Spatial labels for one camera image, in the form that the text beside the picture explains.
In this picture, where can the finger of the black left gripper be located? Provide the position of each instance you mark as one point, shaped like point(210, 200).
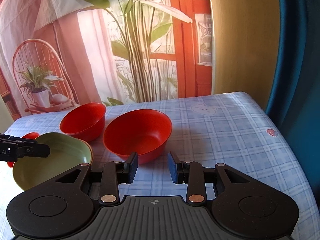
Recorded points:
point(31, 147)

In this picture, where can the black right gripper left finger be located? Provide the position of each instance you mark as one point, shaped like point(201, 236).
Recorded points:
point(81, 184)

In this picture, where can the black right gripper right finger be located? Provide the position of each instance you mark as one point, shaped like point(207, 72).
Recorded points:
point(195, 176)

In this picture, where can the small green dish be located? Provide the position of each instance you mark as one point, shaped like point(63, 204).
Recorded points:
point(65, 153)

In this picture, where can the medium red bowl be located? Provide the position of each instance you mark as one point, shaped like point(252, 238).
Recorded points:
point(144, 131)

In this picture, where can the large red bowl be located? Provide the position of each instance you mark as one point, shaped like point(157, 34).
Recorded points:
point(85, 122)

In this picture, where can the printed backdrop cloth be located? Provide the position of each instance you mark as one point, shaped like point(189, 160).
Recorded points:
point(60, 54)

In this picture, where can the teal curtain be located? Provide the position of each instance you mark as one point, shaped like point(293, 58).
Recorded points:
point(293, 105)

